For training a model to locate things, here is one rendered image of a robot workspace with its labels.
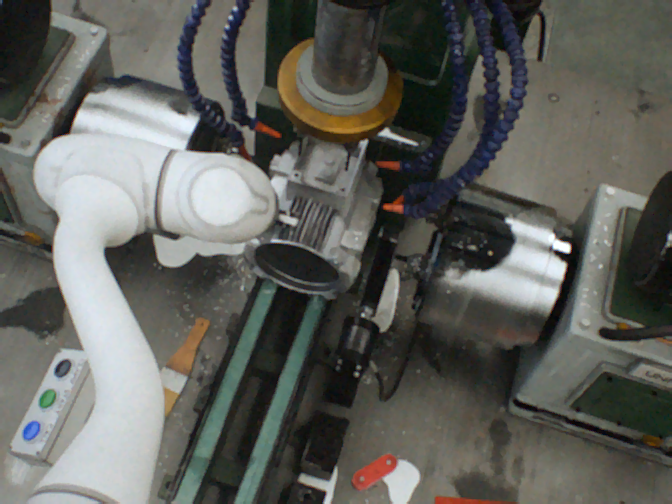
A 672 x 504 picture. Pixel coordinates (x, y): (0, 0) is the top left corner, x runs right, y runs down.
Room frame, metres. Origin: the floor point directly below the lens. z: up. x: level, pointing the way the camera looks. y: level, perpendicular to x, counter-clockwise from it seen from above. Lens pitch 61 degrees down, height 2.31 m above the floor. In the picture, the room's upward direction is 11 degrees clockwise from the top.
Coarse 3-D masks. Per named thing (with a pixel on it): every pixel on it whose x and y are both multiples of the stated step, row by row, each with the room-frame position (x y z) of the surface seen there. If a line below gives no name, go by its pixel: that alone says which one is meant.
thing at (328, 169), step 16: (304, 144) 0.85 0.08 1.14; (320, 144) 0.87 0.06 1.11; (336, 144) 0.88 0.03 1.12; (304, 160) 0.83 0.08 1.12; (320, 160) 0.83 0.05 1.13; (336, 160) 0.84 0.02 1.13; (352, 160) 0.85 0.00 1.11; (288, 176) 0.78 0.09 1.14; (304, 176) 0.80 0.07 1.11; (320, 176) 0.80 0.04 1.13; (336, 176) 0.81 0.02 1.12; (352, 176) 0.80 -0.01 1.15; (288, 192) 0.77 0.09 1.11; (304, 192) 0.77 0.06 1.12; (320, 192) 0.76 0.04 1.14; (336, 192) 0.76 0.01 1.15; (352, 192) 0.79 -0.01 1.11
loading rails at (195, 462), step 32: (256, 288) 0.68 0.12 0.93; (352, 288) 0.77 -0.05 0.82; (256, 320) 0.62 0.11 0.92; (320, 320) 0.64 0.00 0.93; (224, 352) 0.55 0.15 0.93; (256, 352) 0.59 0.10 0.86; (320, 352) 0.63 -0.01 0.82; (224, 384) 0.50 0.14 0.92; (288, 384) 0.52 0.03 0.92; (224, 416) 0.44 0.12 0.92; (288, 416) 0.46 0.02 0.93; (192, 448) 0.38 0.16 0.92; (256, 448) 0.40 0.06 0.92; (192, 480) 0.33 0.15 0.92; (224, 480) 0.36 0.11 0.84; (256, 480) 0.35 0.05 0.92
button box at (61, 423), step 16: (64, 352) 0.45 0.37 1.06; (80, 352) 0.45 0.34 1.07; (80, 368) 0.42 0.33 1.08; (48, 384) 0.39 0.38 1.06; (64, 384) 0.39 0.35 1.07; (80, 384) 0.40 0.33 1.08; (64, 400) 0.37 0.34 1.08; (80, 400) 0.38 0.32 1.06; (32, 416) 0.34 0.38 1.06; (48, 416) 0.34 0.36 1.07; (64, 416) 0.35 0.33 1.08; (80, 416) 0.36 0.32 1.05; (16, 432) 0.32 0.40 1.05; (48, 432) 0.32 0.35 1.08; (64, 432) 0.33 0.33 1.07; (16, 448) 0.29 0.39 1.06; (32, 448) 0.29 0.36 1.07; (48, 448) 0.30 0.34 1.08; (64, 448) 0.31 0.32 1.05; (32, 464) 0.28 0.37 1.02; (48, 464) 0.28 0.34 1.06
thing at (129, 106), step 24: (96, 96) 0.85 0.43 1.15; (120, 96) 0.85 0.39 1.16; (144, 96) 0.87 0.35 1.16; (168, 96) 0.88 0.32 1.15; (96, 120) 0.80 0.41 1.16; (120, 120) 0.81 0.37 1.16; (144, 120) 0.82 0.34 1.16; (168, 120) 0.82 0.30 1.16; (192, 120) 0.83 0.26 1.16; (168, 144) 0.78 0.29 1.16; (192, 144) 0.80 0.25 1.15; (216, 144) 0.86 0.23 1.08
